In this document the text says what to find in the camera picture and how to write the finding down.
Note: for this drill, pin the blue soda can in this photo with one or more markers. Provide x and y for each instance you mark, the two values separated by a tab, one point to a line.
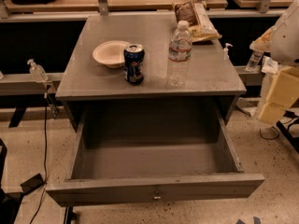
133	61

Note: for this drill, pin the left hand sanitizer bottle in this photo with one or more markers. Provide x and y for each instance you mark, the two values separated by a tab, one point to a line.
37	71

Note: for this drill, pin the black floor box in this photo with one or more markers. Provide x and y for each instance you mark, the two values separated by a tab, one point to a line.
32	183

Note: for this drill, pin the open grey top drawer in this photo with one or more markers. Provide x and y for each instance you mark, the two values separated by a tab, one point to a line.
127	149

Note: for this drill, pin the white paper bowl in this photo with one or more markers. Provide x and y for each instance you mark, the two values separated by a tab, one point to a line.
110	53

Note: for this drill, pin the grey cabinet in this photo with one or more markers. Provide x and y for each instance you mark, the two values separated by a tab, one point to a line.
210	72

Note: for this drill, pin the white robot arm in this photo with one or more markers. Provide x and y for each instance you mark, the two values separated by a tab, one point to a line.
282	42

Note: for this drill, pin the brown chip bag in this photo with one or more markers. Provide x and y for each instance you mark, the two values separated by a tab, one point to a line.
201	27

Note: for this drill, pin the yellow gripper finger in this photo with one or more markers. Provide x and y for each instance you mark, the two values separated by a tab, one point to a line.
271	113
284	90

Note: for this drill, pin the metal drawer knob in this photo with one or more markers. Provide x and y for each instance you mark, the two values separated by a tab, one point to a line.
156	196

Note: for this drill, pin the black base bar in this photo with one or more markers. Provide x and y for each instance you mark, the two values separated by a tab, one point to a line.
294	141

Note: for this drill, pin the small white pump bottle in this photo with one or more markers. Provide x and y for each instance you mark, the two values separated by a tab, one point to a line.
226	50

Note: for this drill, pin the clear plastic water bottle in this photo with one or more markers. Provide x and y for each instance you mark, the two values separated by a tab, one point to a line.
179	55

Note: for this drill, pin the background clear water bottle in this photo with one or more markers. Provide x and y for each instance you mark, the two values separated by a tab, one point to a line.
254	60

